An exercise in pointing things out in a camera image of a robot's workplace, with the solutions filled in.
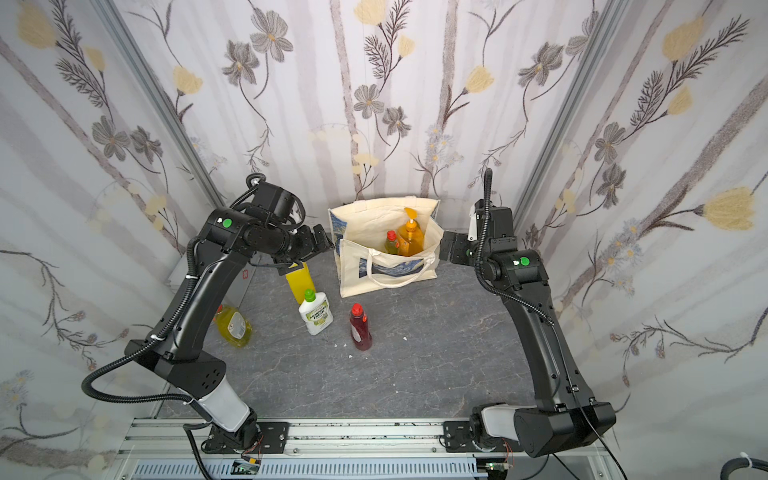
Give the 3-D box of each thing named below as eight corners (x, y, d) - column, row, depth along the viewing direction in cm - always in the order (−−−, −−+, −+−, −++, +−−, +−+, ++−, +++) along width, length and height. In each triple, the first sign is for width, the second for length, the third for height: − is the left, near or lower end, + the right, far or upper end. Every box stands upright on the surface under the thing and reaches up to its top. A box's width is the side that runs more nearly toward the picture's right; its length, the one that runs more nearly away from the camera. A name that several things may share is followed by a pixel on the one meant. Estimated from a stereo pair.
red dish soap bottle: (353, 348, 92) (346, 318, 77) (360, 333, 95) (354, 302, 80) (367, 353, 91) (363, 323, 76) (373, 338, 94) (370, 307, 79)
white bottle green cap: (311, 335, 94) (297, 307, 81) (314, 317, 98) (302, 287, 85) (330, 335, 94) (320, 307, 81) (333, 317, 98) (324, 288, 85)
